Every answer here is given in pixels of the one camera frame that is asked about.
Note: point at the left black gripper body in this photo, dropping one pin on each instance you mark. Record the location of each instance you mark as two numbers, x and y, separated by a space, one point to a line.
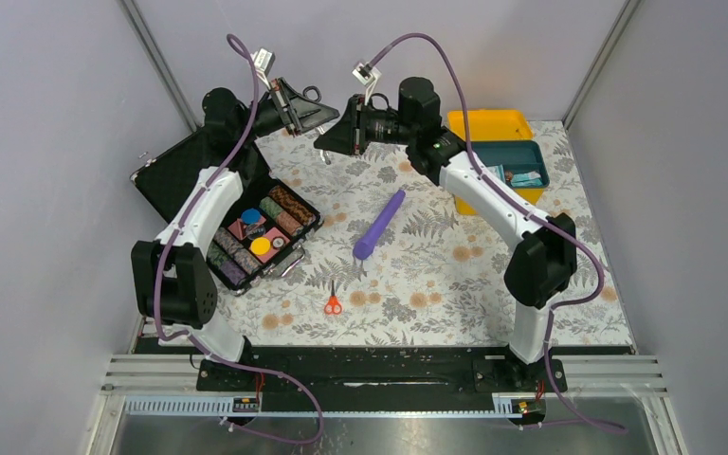
270 117

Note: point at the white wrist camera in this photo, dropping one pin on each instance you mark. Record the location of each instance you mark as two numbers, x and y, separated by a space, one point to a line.
263 61
369 76

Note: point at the black mounting base plate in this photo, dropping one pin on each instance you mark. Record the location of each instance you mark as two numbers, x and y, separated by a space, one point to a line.
360 379

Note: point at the gauze dressing packet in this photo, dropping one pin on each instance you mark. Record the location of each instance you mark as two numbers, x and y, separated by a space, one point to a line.
498 171

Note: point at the purple flashlight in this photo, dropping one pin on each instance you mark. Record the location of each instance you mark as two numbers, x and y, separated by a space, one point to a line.
366 244

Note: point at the teal packet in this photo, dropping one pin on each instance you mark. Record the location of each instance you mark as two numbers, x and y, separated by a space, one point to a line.
523 180

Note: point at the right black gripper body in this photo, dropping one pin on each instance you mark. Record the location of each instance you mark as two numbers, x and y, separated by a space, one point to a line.
366 126

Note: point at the teal divided tray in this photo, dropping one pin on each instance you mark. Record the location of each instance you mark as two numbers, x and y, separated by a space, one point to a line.
516 156

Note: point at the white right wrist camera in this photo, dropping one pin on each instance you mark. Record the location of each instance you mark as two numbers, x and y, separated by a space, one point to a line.
369 76

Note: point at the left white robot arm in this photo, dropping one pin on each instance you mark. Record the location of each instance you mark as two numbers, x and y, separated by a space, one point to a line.
174 285

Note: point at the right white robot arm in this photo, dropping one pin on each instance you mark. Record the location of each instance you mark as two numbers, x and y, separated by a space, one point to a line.
543 260

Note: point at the yellow plastic box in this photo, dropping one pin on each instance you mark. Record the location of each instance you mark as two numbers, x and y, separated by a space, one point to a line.
503 125

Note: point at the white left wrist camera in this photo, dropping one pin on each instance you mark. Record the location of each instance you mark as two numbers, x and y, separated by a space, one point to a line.
263 61

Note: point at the orange handled scissors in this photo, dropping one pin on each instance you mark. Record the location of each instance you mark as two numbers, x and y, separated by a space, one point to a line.
333 306

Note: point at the black poker chip case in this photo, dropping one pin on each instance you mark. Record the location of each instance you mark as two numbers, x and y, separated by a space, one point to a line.
245 221

